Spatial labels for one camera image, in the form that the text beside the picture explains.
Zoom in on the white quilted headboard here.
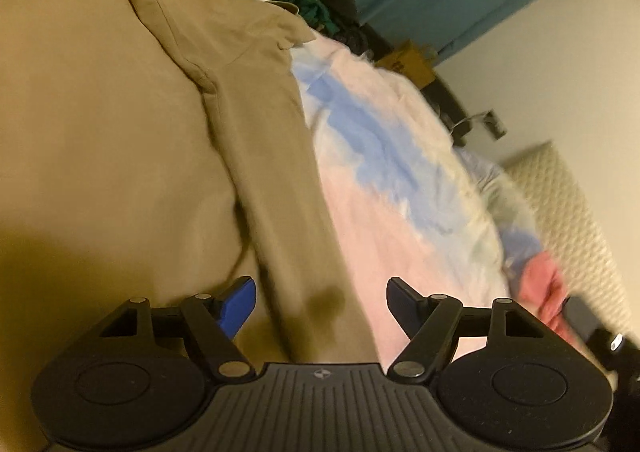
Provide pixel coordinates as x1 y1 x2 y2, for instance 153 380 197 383
502 141 633 333

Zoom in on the pastel pink blue duvet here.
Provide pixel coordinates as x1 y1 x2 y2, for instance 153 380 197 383
202 0 571 368

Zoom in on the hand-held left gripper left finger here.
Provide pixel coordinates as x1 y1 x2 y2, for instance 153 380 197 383
97 276 258 380

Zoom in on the pale blue pillow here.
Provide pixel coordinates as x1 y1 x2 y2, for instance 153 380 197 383
457 147 506 213

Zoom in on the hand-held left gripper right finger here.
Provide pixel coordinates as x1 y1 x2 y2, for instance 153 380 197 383
386 276 548 381

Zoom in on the black sofa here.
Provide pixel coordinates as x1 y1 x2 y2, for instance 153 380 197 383
420 75 481 143

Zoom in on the white charging cable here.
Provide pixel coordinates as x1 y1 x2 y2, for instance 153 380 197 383
447 112 488 130

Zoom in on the pink cloth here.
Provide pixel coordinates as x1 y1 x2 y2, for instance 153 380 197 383
517 252 586 338

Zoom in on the white wall socket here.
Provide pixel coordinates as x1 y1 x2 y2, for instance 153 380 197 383
487 110 507 139

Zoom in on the tan printed sweatshirt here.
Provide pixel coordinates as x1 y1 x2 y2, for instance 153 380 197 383
0 0 382 438

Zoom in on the brown cardboard box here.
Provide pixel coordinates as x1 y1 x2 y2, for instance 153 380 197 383
375 40 438 89

